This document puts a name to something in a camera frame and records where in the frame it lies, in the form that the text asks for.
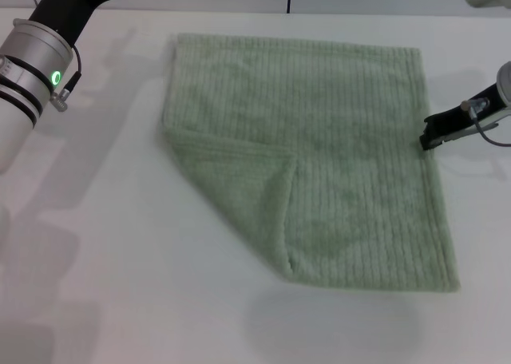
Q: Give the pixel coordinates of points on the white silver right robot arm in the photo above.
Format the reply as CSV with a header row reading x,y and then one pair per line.
x,y
504,84

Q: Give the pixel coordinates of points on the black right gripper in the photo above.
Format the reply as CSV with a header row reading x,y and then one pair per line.
x,y
459,120

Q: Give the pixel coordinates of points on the pale green ribbed towel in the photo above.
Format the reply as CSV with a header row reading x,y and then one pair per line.
x,y
319,140

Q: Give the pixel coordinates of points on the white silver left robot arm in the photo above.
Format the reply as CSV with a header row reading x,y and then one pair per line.
x,y
28,64

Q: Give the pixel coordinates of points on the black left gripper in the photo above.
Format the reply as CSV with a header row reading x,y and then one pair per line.
x,y
68,9

